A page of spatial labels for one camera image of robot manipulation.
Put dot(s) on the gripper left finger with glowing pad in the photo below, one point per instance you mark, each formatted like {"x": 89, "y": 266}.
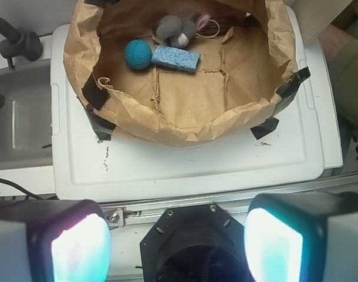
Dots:
{"x": 53, "y": 240}

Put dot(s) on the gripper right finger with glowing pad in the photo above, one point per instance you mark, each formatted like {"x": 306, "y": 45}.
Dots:
{"x": 302, "y": 236}

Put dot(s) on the blue dimpled ball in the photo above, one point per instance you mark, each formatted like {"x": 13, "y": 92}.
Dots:
{"x": 138, "y": 54}

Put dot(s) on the white sink basin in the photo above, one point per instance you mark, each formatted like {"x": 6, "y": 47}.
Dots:
{"x": 25, "y": 116}

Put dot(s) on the dark grey faucet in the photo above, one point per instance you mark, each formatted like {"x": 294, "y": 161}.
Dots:
{"x": 18, "y": 42}

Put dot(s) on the brown paper bag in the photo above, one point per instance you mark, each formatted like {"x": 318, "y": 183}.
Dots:
{"x": 245, "y": 76}

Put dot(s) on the blue textured sponge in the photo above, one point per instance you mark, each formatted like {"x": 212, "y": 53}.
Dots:
{"x": 174, "y": 58}

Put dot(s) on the grey plush mouse toy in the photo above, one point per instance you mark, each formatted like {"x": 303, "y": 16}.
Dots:
{"x": 178, "y": 32}

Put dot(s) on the aluminium frame rail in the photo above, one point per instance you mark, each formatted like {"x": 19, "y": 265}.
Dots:
{"x": 236, "y": 203}

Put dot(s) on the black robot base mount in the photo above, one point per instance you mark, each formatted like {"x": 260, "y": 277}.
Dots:
{"x": 195, "y": 245}

